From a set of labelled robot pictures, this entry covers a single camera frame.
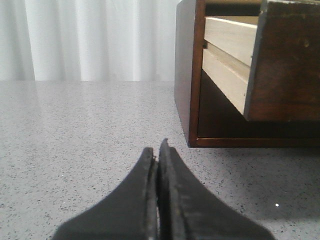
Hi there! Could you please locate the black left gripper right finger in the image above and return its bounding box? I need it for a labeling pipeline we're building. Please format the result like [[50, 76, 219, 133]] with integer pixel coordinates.
[[157, 139, 274, 240]]

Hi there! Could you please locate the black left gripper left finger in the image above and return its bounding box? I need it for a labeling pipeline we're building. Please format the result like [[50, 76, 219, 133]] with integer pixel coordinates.
[[53, 147, 158, 240]]

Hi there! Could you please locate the wooden drawer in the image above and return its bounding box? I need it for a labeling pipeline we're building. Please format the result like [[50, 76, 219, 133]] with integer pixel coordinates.
[[202, 0, 320, 122]]

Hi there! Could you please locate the dark wooden drawer cabinet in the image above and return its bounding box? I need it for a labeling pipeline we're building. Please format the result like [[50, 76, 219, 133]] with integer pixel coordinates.
[[174, 0, 320, 148]]

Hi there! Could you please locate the white curtain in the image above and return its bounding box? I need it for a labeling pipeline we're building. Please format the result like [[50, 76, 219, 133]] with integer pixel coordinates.
[[0, 0, 178, 81]]

